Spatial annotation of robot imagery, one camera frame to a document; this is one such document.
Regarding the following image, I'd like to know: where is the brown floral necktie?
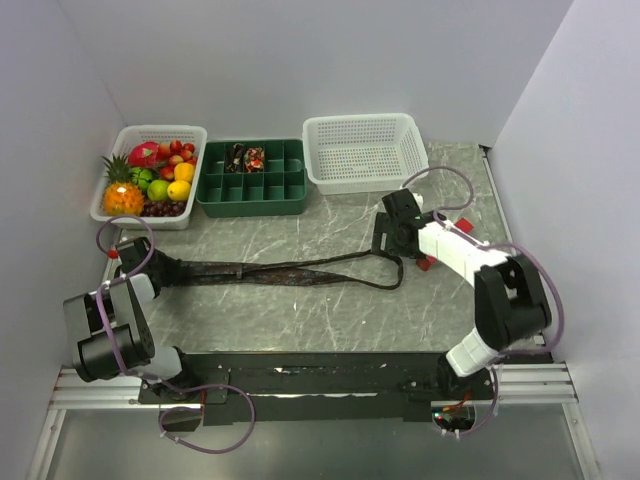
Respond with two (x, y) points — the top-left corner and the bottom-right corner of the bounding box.
(168, 250), (404, 291)

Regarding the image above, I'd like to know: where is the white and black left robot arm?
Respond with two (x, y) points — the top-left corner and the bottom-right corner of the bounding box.
(63, 237), (198, 402)

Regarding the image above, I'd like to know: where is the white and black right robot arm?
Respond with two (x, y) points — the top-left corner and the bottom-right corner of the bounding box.
(371, 189), (552, 399)

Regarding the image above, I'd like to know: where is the red rectangular box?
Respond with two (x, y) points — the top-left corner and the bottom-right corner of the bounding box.
(415, 218), (474, 271)

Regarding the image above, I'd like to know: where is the green apple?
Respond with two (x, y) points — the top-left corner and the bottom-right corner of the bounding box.
(146, 179), (170, 202)

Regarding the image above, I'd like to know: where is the white perforated empty basket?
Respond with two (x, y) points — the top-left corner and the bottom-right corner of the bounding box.
(302, 113), (429, 196)

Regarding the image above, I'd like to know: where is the yellow lemon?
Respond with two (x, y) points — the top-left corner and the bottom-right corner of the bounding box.
(167, 180), (192, 202)

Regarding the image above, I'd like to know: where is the orange pineapple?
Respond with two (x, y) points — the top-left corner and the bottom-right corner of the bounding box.
(102, 155), (145, 216)

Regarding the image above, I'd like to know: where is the dark green fruit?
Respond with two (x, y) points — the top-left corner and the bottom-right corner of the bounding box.
(130, 167), (154, 193)

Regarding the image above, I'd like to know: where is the white fruit basket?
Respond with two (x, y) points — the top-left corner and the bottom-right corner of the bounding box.
(89, 125), (208, 231)

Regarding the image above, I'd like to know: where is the orange fruit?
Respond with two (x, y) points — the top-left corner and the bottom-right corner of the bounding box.
(173, 162), (195, 184)

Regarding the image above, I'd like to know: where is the pink dragon fruit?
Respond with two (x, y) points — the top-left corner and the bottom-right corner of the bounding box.
(128, 141), (159, 168)

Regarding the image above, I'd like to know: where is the green compartment organizer tray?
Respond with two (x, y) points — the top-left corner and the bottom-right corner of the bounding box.
(196, 139), (307, 218)

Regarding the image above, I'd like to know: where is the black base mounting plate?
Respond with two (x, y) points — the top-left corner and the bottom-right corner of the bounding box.
(138, 352), (493, 426)

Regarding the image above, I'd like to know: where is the dark rolled tie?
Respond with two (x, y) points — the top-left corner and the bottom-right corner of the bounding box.
(224, 143), (246, 173)

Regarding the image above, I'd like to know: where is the red patterned rolled tie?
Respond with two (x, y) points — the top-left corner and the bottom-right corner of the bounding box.
(243, 147), (265, 173)

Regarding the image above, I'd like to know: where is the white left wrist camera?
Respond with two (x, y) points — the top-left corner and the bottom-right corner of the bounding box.
(107, 237), (151, 275)

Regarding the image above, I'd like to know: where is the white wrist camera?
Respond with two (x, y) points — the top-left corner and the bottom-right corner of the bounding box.
(413, 193), (424, 210)
(107, 237), (151, 275)

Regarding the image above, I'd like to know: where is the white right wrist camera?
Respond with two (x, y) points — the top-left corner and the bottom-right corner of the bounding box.
(413, 193), (424, 210)

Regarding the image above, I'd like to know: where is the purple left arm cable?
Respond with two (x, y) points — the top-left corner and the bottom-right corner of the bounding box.
(94, 215), (257, 456)

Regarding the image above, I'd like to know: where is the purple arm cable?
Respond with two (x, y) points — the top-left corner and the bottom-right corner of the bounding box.
(402, 165), (566, 441)
(94, 215), (257, 456)

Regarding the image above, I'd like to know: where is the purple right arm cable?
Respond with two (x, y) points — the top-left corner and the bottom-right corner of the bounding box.
(402, 165), (566, 441)

